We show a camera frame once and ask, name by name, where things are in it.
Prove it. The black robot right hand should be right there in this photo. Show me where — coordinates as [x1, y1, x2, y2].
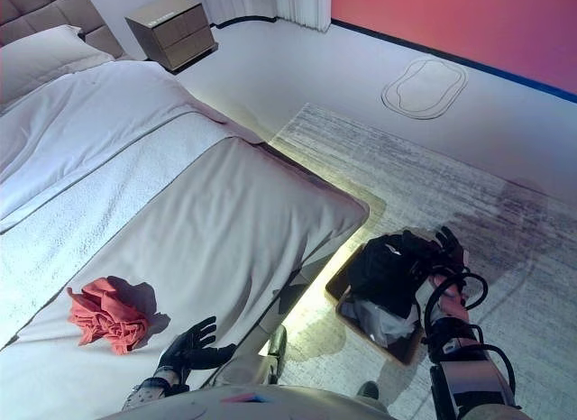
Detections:
[432, 225, 471, 276]

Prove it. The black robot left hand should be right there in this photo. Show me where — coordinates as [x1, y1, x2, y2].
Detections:
[155, 315, 238, 386]

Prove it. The black garment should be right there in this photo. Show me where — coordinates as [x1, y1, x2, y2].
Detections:
[346, 229, 442, 321]

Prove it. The red garment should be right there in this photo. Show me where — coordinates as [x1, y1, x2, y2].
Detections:
[66, 275, 160, 356]

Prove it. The white t-shirt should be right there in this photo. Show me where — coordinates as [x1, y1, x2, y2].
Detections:
[339, 297, 417, 350]

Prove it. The brown wicker basket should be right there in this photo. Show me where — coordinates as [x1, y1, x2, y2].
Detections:
[324, 242, 428, 367]

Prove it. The white bed duvet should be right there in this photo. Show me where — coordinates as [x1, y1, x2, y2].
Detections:
[0, 59, 263, 347]

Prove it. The grey streaked rug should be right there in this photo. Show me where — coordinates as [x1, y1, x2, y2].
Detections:
[269, 102, 577, 420]

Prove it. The grey robot torso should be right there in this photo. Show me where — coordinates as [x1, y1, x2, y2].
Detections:
[107, 383, 389, 420]

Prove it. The robot right leg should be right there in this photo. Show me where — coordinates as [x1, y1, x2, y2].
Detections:
[357, 380, 380, 402]

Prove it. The oval white floor mat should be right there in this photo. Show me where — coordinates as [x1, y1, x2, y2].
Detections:
[380, 58, 471, 121]

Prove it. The white curtain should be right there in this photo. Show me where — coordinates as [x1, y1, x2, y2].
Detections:
[188, 0, 333, 34]

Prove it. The brown wooden nightstand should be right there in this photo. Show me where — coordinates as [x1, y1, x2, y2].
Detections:
[124, 0, 218, 74]

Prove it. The flat grey pillow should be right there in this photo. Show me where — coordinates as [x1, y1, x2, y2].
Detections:
[0, 24, 114, 111]

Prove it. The brown padded headboard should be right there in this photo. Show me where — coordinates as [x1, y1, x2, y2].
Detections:
[0, 0, 125, 61]

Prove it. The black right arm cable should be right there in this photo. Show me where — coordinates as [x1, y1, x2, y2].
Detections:
[422, 270, 519, 394]

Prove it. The brown bed frame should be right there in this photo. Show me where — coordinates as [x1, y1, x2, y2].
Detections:
[250, 219, 364, 352]

